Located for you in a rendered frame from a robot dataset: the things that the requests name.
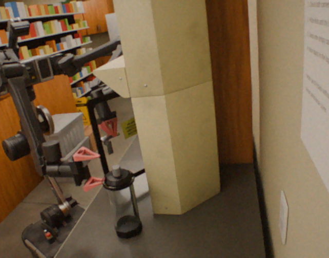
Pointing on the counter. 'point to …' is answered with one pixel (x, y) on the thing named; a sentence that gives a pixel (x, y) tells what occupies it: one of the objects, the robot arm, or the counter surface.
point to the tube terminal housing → (171, 99)
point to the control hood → (115, 76)
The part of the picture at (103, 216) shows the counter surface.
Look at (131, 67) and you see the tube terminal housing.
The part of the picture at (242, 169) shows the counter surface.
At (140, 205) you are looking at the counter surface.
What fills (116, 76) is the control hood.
